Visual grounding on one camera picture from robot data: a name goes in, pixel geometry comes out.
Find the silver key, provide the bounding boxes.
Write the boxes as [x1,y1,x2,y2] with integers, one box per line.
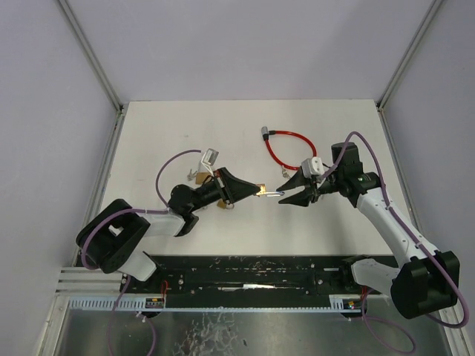
[281,166,290,179]

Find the brass padlock with key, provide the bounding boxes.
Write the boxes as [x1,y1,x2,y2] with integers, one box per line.
[217,200,235,210]

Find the large brass long-shackle padlock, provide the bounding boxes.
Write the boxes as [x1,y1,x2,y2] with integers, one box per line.
[195,172,212,185]

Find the small brass padlock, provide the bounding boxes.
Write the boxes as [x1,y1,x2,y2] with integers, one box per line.
[255,183,285,197]

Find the keys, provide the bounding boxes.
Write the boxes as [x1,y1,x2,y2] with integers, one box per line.
[187,170,197,181]

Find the red cable lock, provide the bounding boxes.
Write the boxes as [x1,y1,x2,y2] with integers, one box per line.
[261,125,318,171]

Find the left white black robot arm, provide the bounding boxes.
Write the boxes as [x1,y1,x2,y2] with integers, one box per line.
[76,168,261,282]

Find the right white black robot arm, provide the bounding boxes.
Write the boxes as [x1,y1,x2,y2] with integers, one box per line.
[280,142,461,319]

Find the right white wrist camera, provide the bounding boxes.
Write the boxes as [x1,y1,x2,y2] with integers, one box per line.
[301,156,325,179]

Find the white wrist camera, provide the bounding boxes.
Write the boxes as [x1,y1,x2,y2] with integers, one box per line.
[301,156,325,179]
[200,148,219,176]

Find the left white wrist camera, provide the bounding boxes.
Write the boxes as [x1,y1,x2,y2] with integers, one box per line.
[200,148,219,176]

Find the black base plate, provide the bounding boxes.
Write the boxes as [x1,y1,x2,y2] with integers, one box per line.
[119,252,383,320]

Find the left aluminium frame post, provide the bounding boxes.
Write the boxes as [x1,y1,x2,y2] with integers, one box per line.
[55,0,125,111]

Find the aluminium frame post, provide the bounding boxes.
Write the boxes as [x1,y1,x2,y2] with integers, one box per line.
[375,0,448,109]
[55,0,125,111]

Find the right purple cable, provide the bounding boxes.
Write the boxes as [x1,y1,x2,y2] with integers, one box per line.
[321,131,469,353]

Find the grey slotted cable duct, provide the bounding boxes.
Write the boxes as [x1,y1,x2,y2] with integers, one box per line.
[68,296,166,310]

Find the right aluminium frame post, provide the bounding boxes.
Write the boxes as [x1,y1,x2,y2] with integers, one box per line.
[375,0,448,109]

